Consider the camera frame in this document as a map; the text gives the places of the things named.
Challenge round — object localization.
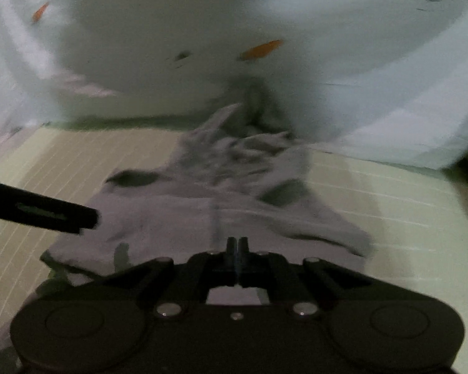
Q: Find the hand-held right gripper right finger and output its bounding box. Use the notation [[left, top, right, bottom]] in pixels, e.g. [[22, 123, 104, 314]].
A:
[[239, 237, 375, 318]]

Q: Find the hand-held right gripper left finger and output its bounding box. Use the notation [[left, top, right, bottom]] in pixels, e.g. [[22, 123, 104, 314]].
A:
[[101, 237, 238, 318]]

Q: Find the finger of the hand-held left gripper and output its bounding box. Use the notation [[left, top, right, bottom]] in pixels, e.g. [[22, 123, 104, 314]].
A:
[[0, 178, 100, 236]]

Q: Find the grey sweatshirt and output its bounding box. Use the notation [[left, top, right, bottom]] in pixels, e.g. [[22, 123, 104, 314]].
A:
[[39, 103, 375, 308]]

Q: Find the white printed blanket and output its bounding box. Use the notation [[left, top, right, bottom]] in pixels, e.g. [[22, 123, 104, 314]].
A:
[[0, 0, 468, 172]]

